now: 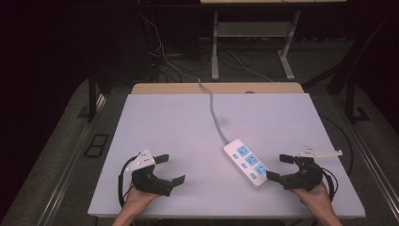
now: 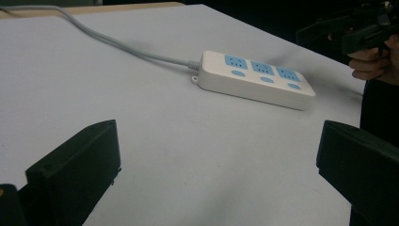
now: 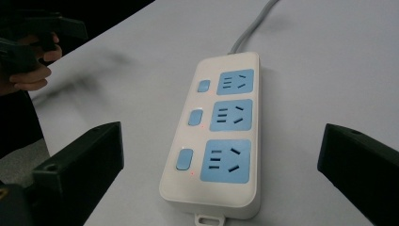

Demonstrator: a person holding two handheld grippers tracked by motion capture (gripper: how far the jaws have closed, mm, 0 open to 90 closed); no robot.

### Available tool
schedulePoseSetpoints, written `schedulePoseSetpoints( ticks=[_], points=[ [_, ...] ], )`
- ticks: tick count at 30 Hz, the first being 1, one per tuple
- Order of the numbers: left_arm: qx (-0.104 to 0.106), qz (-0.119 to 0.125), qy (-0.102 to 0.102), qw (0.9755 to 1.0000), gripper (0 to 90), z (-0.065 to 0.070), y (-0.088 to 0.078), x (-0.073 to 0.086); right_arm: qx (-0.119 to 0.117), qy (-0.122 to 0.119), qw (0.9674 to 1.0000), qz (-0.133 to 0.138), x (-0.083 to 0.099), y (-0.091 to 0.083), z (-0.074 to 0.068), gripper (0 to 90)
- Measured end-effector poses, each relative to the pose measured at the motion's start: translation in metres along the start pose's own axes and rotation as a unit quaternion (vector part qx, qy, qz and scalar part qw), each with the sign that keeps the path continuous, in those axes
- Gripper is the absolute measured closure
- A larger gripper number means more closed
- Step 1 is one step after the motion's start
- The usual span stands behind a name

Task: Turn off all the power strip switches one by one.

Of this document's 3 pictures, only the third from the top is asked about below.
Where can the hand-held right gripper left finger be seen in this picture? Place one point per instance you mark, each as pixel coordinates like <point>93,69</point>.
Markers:
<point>78,169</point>

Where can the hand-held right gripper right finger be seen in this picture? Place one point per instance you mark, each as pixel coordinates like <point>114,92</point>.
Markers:
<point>363,166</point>

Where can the white and blue power strip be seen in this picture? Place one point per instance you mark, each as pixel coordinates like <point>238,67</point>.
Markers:
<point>219,138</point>

